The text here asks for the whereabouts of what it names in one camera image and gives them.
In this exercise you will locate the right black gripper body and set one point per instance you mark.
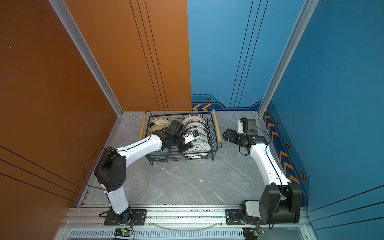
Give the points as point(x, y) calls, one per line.
point(236, 137)

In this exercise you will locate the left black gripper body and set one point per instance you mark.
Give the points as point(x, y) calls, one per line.
point(179, 142)

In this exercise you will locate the black wire dish rack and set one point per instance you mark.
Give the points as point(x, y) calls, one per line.
point(175, 154)

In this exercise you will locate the white plate flower outline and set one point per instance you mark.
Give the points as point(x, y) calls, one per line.
point(199, 149)

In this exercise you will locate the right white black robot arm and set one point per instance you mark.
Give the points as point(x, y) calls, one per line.
point(281, 200)

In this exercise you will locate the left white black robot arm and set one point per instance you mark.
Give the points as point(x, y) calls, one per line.
point(111, 168)

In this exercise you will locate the cream plate dark rim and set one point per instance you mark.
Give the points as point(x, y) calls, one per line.
point(161, 121)

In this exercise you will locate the teal patterned plate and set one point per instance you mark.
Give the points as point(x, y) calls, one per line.
point(159, 155)

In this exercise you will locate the beige plate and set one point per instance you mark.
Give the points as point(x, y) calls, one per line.
point(157, 128)

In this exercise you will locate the white plate red dotted pattern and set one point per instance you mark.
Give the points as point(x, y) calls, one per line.
point(194, 118)

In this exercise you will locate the white plate dark green rim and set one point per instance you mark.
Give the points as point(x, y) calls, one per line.
point(199, 129)

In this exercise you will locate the right circuit board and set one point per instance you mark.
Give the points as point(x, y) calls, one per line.
point(252, 233)

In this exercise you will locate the left green circuit board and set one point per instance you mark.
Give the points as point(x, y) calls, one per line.
point(124, 234)

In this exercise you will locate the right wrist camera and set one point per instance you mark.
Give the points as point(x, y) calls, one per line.
point(242, 127)

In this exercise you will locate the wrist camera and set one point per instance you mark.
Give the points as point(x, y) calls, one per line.
point(242, 127)
point(191, 136)

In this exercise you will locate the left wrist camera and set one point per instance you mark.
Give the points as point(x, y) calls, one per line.
point(191, 136)

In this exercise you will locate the far wooden rack handle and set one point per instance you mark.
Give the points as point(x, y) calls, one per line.
point(143, 126)

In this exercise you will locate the wooden rack handle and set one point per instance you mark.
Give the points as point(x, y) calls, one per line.
point(143, 126)
point(217, 126)

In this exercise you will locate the near wooden rack handle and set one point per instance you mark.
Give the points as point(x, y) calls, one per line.
point(217, 126)

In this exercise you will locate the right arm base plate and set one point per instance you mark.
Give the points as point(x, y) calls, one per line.
point(235, 217)

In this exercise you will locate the aluminium mounting rail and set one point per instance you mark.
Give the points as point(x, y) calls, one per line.
point(176, 222)

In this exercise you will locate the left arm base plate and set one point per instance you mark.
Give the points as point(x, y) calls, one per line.
point(135, 217)

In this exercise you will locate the left aluminium corner post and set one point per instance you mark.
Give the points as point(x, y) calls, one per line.
point(75, 34)

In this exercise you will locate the aluminium corner post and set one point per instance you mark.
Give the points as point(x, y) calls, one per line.
point(292, 43)
point(75, 34)

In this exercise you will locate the right aluminium corner post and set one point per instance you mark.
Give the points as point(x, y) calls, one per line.
point(292, 43)

